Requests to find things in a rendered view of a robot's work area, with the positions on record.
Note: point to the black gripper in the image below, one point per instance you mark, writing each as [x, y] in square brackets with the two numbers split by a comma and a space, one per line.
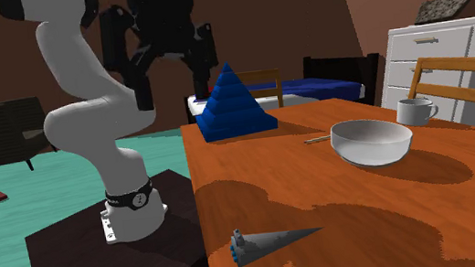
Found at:
[161, 11]

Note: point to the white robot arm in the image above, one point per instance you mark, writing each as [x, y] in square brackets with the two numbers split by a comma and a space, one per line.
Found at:
[84, 123]

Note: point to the blue stepped pyramid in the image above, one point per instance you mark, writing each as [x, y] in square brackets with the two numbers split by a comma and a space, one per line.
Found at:
[234, 106]

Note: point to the wooden chair with open back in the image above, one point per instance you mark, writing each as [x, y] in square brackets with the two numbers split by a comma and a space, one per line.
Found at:
[264, 75]

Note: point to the orange wooden table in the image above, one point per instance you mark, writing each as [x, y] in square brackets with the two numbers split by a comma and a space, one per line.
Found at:
[277, 169]

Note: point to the bed with blue cover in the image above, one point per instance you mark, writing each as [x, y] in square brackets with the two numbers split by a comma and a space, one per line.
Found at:
[313, 86]

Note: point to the wooden pencil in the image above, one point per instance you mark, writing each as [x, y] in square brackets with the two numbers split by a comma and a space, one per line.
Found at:
[316, 139]

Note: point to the grey cone spaceship toy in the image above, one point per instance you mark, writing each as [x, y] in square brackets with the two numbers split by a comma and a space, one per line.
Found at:
[261, 244]

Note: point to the white bowl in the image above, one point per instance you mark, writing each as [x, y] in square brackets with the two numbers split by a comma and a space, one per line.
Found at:
[371, 147]

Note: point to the white mug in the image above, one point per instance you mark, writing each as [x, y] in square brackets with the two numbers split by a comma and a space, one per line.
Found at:
[412, 114]

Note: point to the white chest of drawers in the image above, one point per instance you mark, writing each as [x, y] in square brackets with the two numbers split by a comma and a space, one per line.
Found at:
[442, 44]

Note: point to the light wooden chair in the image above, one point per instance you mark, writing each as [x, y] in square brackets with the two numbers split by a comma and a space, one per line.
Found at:
[458, 65]

